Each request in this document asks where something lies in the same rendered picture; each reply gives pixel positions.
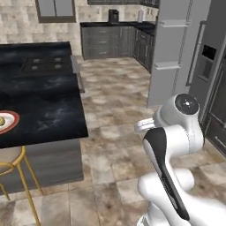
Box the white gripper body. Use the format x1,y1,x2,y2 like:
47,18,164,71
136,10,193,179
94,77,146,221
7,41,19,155
134,117,156,133

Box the grey fridge door with shelves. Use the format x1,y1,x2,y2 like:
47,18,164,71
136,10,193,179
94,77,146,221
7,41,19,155
147,0,212,109

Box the grey fridge door with dispenser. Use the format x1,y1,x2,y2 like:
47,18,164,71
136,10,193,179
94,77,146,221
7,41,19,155
188,0,226,122

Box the white plate with red rim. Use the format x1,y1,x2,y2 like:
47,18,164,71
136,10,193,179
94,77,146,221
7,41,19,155
0,110,21,136

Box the dark oven cabinet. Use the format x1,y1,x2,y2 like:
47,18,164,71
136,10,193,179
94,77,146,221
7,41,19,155
202,56,226,158

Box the dark grey cupboard run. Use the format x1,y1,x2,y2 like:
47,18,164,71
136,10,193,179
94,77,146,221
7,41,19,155
79,20,157,73

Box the black-topped kitchen island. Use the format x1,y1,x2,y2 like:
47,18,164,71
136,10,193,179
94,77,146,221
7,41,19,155
0,41,89,196

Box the black coffee machine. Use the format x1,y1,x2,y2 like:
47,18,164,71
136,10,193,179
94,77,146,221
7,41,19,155
107,9,120,25

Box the black hob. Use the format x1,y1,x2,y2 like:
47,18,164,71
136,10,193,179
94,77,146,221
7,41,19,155
19,55,73,75

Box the gold stool with cream seat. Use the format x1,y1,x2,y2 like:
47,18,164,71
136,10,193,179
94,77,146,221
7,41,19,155
0,146,44,226

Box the grey framed window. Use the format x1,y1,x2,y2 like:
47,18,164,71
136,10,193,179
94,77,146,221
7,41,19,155
34,0,77,24

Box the grey fridge door handle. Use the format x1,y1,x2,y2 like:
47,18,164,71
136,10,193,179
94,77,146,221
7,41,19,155
185,19,207,88

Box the dark grey wall cupboards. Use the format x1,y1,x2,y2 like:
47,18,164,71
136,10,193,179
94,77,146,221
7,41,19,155
87,0,161,9

